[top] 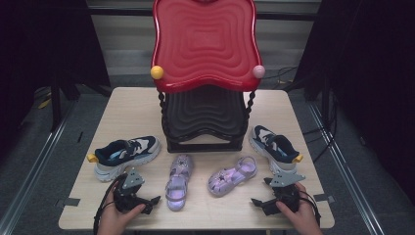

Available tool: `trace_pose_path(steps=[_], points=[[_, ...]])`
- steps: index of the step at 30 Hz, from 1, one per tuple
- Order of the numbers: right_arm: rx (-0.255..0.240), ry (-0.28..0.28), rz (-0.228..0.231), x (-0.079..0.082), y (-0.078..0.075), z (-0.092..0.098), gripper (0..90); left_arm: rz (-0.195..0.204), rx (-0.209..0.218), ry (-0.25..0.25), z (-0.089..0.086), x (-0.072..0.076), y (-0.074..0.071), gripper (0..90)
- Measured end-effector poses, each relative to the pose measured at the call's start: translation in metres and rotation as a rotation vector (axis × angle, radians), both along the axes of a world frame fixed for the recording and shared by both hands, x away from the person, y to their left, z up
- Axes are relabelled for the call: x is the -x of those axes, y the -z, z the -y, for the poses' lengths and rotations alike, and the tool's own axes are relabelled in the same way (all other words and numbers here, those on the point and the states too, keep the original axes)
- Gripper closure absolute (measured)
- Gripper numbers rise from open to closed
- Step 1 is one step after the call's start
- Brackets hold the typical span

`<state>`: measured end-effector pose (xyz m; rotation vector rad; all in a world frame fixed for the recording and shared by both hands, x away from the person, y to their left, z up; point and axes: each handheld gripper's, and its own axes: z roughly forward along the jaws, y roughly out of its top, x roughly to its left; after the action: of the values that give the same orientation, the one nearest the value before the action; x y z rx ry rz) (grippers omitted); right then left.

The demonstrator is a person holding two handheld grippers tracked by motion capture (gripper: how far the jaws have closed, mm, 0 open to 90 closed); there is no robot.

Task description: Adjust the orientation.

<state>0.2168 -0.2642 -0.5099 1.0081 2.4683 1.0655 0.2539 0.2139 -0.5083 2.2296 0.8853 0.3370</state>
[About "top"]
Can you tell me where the person's right hand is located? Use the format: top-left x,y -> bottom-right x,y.
276,183 -> 324,235

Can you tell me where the yellow object on floor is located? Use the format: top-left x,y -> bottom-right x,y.
37,97 -> 53,110

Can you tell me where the dark metal stand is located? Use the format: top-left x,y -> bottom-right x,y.
50,76 -> 63,132

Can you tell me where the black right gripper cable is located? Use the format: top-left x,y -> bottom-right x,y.
295,189 -> 322,227

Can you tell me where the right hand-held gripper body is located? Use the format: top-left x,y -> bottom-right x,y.
263,171 -> 306,213

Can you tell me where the metal floor rail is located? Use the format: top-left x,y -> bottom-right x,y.
307,102 -> 386,235
0,97 -> 77,235

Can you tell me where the black curtain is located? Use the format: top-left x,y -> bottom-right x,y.
0,0 -> 111,158
295,0 -> 415,204

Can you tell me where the purple sandal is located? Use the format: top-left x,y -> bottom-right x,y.
207,156 -> 258,198
164,154 -> 195,212

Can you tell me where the navy and white sneaker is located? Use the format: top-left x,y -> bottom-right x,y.
249,124 -> 304,175
86,135 -> 161,183

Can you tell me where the person's left hand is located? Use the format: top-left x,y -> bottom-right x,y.
97,192 -> 147,235

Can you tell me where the grey tape piece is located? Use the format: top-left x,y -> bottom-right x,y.
56,197 -> 81,208
313,193 -> 336,204

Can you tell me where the red and black shoe rack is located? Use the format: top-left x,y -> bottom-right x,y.
150,0 -> 266,154

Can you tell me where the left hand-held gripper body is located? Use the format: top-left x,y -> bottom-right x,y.
112,166 -> 151,213

